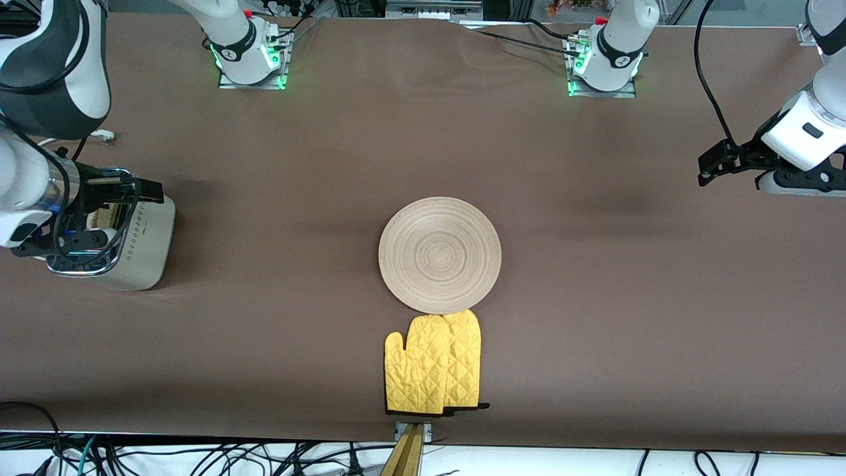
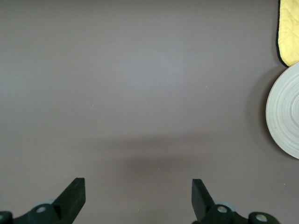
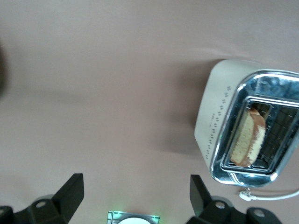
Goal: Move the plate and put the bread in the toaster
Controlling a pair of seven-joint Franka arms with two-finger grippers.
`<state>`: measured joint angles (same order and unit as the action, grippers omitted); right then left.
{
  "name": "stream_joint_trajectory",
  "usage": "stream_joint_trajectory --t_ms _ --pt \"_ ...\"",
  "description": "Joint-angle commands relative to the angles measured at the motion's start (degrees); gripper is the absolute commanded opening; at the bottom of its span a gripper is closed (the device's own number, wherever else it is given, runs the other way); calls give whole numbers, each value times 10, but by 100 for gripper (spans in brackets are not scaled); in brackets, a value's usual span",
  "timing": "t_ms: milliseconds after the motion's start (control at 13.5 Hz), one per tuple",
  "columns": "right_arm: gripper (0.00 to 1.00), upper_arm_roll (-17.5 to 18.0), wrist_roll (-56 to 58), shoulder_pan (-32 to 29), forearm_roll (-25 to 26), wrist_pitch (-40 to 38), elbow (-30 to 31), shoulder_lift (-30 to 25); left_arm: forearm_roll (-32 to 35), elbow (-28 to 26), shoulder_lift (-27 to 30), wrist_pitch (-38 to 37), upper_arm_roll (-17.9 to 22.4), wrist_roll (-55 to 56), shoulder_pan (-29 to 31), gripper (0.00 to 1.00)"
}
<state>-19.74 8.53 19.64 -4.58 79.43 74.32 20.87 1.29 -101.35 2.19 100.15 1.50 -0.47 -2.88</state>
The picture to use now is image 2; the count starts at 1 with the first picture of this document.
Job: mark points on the round wooden plate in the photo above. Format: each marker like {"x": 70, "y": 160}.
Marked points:
{"x": 285, "y": 112}

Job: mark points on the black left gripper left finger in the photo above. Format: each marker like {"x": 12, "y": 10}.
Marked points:
{"x": 51, "y": 212}

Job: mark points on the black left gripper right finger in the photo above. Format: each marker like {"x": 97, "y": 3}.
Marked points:
{"x": 210, "y": 214}

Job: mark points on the brown table cover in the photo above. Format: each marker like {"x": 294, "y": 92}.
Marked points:
{"x": 116, "y": 93}

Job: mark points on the yellow quilted oven mitt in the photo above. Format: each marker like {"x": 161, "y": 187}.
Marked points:
{"x": 289, "y": 32}

